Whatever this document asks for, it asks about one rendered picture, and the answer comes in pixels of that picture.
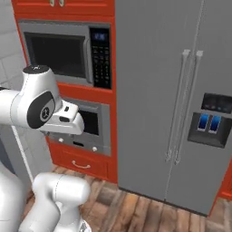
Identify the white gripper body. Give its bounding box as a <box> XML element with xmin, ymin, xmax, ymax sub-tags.
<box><xmin>39</xmin><ymin>111</ymin><xmax>86</xmax><ymax>136</ymax></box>

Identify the microwave door with dark window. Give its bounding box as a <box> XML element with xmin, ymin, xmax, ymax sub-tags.
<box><xmin>18</xmin><ymin>22</ymin><xmax>93</xmax><ymax>87</ymax></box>

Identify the silver microwave oven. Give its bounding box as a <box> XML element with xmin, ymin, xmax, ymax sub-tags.
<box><xmin>17</xmin><ymin>20</ymin><xmax>113</xmax><ymax>91</ymax></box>

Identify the silver built-in oven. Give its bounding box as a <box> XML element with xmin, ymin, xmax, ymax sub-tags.
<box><xmin>45</xmin><ymin>96</ymin><xmax>112</xmax><ymax>158</ymax></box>

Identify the red drawer front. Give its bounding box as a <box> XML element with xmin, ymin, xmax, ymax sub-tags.
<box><xmin>49</xmin><ymin>142</ymin><xmax>110</xmax><ymax>179</ymax></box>

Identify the grey fridge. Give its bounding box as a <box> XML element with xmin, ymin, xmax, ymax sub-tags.
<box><xmin>114</xmin><ymin>0</ymin><xmax>232</xmax><ymax>218</ymax></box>

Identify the plain grey fridge door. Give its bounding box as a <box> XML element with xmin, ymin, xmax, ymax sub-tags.
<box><xmin>114</xmin><ymin>0</ymin><xmax>205</xmax><ymax>203</ymax></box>

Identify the red cupboard door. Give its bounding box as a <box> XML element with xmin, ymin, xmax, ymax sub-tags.
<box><xmin>12</xmin><ymin>0</ymin><xmax>58</xmax><ymax>10</ymax></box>
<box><xmin>56</xmin><ymin>0</ymin><xmax>116</xmax><ymax>10</ymax></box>

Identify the grey fridge door with dispenser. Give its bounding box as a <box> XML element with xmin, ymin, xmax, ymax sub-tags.
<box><xmin>163</xmin><ymin>0</ymin><xmax>232</xmax><ymax>218</ymax></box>

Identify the red base cupboard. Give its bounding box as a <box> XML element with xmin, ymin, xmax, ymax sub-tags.
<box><xmin>216</xmin><ymin>158</ymin><xmax>232</xmax><ymax>201</ymax></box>

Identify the pale drawer handle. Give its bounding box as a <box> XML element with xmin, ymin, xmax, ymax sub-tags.
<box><xmin>71</xmin><ymin>159</ymin><xmax>92</xmax><ymax>170</ymax></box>

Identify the red tall cabinet frame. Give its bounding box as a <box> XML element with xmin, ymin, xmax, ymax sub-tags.
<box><xmin>11</xmin><ymin>0</ymin><xmax>119</xmax><ymax>185</ymax></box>

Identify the silver microwave door handle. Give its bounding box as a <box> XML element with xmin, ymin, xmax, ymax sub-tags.
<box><xmin>85</xmin><ymin>36</ymin><xmax>94</xmax><ymax>85</ymax></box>

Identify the silver fridge door handle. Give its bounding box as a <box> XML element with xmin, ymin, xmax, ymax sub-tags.
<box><xmin>164</xmin><ymin>49</ymin><xmax>191</xmax><ymax>163</ymax></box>
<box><xmin>172</xmin><ymin>50</ymin><xmax>205</xmax><ymax>166</ymax></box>

